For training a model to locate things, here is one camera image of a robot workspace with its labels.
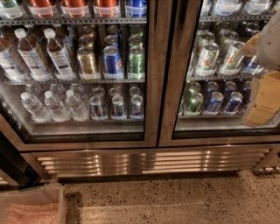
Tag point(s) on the blue can lower left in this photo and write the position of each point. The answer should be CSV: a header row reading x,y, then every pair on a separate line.
x,y
213,106

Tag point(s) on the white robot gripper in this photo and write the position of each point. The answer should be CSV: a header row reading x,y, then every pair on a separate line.
x,y
270,46

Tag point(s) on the brown tea bottle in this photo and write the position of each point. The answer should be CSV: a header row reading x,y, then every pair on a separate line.
x,y
33,56
11,61
59,56

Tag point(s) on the orange bottle top shelf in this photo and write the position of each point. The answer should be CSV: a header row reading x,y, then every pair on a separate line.
x,y
42,8

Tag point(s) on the blue can lower right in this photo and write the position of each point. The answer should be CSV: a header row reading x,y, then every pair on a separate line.
x,y
233,102

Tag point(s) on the pink bubble wrap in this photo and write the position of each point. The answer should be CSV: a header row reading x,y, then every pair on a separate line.
x,y
30,214

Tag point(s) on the green can lower shelf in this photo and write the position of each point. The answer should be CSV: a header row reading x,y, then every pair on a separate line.
x,y
194,104

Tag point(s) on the water bottle right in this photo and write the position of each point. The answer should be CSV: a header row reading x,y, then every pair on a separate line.
x,y
77,107

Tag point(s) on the energy drink can middle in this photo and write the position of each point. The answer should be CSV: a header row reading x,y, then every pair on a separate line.
x,y
118,111

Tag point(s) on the water bottle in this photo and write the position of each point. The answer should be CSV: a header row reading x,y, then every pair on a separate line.
x,y
57,108
77,107
35,107

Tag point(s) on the brown tea bottle right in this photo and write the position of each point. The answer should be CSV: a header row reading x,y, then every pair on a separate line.
x,y
59,56

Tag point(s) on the energy drink can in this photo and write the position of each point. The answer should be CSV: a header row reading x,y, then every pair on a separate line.
x,y
98,111
137,107
118,111

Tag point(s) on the clear plastic storage bin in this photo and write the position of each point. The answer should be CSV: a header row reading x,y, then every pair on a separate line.
x,y
40,195

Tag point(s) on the brown tea bottle middle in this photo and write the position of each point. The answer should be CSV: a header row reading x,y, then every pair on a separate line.
x,y
33,56

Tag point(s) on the energy drink can left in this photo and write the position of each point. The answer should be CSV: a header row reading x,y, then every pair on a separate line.
x,y
98,111

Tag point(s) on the gold soda can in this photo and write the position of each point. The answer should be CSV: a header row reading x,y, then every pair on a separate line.
x,y
89,69

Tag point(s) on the energy drink can right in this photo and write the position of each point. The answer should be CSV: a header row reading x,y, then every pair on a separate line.
x,y
137,107

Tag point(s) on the water bottle middle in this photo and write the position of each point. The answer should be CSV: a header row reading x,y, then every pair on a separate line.
x,y
57,108

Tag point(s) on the water bottle left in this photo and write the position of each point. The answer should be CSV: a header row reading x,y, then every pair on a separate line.
x,y
35,107

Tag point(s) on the brown tea bottle left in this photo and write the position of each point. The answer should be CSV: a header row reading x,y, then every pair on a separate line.
x,y
11,61

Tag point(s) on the glass fridge door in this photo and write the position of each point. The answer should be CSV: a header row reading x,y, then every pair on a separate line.
x,y
196,23
95,24

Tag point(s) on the blue pepsi can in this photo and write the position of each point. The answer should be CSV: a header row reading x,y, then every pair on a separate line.
x,y
113,64

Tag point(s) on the white green soda can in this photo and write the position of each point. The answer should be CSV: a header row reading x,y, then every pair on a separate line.
x,y
206,63

